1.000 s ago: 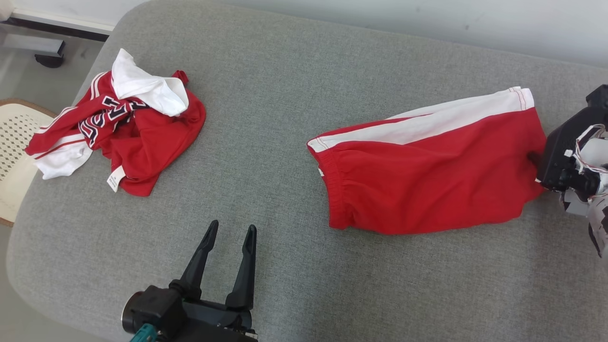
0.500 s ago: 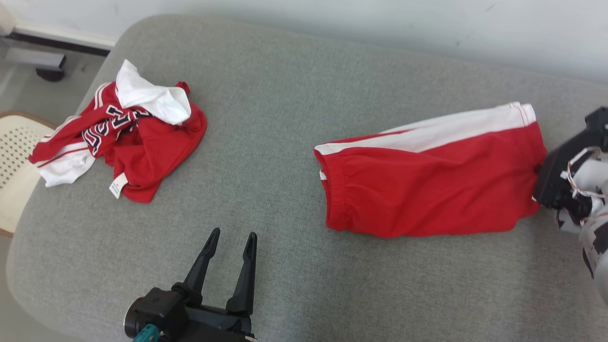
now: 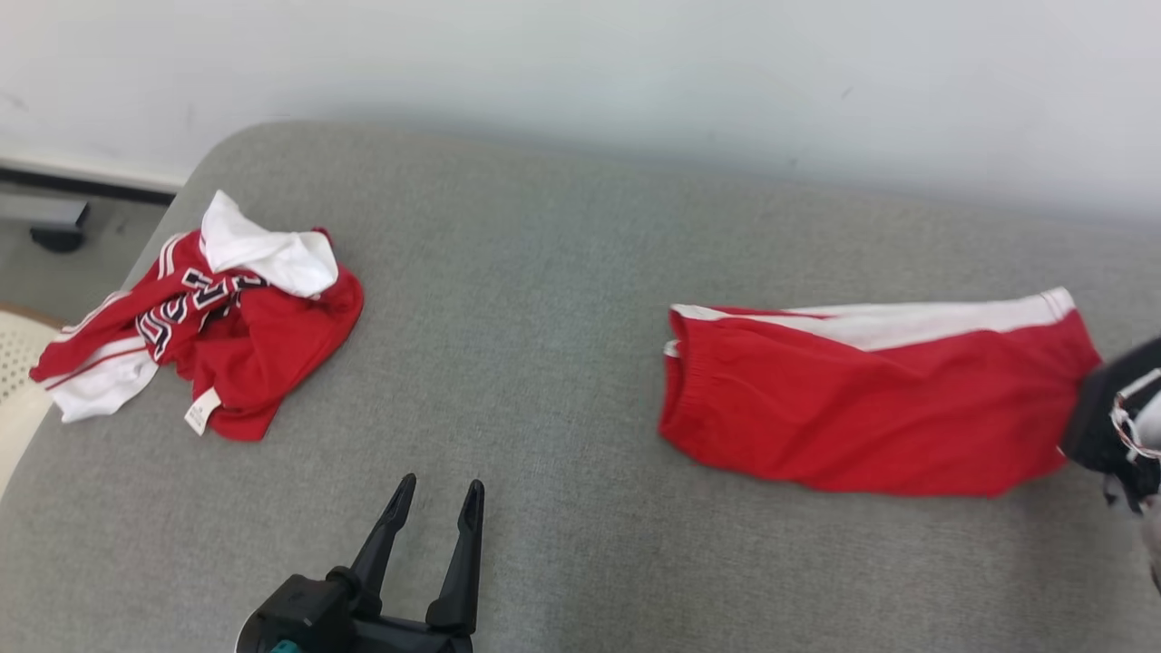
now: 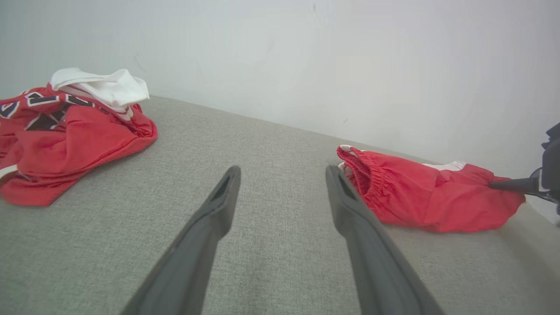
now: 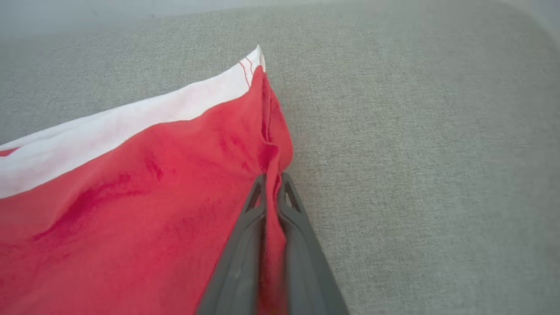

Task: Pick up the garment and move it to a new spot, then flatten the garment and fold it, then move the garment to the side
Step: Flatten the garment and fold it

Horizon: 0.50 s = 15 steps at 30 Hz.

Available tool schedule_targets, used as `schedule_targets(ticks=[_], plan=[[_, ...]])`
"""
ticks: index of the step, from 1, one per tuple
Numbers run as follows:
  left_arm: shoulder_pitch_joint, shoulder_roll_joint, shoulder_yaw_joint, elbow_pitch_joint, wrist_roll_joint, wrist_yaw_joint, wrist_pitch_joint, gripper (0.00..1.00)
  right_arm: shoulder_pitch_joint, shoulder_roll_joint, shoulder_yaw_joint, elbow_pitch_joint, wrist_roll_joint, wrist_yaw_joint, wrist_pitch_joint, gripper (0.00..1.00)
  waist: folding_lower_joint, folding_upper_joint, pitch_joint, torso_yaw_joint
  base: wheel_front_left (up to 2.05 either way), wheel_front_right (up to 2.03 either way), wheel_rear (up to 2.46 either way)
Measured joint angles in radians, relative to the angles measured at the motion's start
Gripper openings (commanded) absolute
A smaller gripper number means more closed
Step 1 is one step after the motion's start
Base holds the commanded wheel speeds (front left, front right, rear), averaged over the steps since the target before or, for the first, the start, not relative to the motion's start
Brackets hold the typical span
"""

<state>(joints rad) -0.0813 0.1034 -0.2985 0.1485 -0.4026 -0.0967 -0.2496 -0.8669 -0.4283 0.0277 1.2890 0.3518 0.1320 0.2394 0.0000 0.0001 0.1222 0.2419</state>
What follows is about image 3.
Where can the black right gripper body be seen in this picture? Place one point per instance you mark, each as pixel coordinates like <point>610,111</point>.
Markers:
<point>1102,417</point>

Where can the red white sports shorts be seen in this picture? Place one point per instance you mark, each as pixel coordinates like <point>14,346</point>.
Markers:
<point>862,408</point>

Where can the grey fabric sofa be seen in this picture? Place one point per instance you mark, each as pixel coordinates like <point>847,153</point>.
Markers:
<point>544,363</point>

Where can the grey metal furniture foot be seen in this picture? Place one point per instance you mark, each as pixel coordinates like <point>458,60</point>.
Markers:
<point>50,222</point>

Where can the red white basketball jersey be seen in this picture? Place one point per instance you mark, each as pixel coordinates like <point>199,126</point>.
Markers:
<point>272,354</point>

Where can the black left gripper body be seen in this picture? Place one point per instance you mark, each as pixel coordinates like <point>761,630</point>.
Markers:
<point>308,621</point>

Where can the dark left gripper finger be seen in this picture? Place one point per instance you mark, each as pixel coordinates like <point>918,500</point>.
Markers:
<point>463,571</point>
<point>385,544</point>

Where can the white perforated laundry basket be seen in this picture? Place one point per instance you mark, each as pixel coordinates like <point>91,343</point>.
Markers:
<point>18,372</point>

